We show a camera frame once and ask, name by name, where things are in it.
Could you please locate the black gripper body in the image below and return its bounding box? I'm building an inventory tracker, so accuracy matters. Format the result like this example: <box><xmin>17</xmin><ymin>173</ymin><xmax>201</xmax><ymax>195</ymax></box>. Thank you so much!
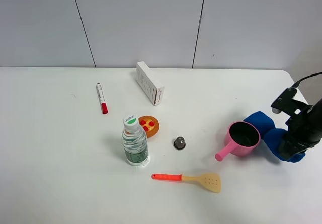
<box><xmin>278</xmin><ymin>99</ymin><xmax>321</xmax><ymax>161</ymax></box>

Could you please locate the blue cloth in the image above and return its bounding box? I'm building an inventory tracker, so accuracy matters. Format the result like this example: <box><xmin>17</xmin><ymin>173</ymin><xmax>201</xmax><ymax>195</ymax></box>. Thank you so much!
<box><xmin>244</xmin><ymin>111</ymin><xmax>306</xmax><ymax>163</ymax></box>

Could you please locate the pink toy saucepan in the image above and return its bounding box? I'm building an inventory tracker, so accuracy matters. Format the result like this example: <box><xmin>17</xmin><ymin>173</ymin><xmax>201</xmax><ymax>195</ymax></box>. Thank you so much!
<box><xmin>215</xmin><ymin>121</ymin><xmax>261</xmax><ymax>161</ymax></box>

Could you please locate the orange toy spatula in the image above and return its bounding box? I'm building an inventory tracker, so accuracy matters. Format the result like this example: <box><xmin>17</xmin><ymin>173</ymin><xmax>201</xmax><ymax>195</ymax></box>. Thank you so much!
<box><xmin>151</xmin><ymin>173</ymin><xmax>221</xmax><ymax>193</ymax></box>

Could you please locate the small grey metal capsule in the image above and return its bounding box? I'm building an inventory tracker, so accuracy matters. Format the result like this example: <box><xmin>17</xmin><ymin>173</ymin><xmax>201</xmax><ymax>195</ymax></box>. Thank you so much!
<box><xmin>173</xmin><ymin>136</ymin><xmax>186</xmax><ymax>150</ymax></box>

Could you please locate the orange toy tart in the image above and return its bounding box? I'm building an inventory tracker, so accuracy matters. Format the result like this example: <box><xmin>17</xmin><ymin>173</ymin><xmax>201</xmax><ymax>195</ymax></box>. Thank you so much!
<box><xmin>139</xmin><ymin>116</ymin><xmax>159</xmax><ymax>138</ymax></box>

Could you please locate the white cardboard box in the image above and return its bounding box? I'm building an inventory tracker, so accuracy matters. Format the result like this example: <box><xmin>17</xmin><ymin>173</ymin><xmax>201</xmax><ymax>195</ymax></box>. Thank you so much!
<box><xmin>136</xmin><ymin>61</ymin><xmax>165</xmax><ymax>106</ymax></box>

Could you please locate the clear water bottle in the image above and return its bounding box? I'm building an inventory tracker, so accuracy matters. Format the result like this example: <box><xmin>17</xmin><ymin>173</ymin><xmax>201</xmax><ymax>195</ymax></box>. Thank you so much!
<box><xmin>122</xmin><ymin>114</ymin><xmax>149</xmax><ymax>167</ymax></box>

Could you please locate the red whiteboard marker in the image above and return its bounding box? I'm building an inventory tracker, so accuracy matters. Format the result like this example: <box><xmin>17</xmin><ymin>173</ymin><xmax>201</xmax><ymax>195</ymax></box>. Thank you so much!
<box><xmin>96</xmin><ymin>83</ymin><xmax>108</xmax><ymax>114</ymax></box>

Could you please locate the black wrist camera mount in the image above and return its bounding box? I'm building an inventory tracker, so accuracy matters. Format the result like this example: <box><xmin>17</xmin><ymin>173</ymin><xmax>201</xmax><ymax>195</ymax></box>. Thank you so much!
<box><xmin>271</xmin><ymin>87</ymin><xmax>311</xmax><ymax>117</ymax></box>

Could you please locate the black cable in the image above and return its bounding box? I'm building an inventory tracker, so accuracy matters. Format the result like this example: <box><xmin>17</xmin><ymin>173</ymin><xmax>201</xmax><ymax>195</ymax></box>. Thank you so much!
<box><xmin>293</xmin><ymin>72</ymin><xmax>322</xmax><ymax>89</ymax></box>

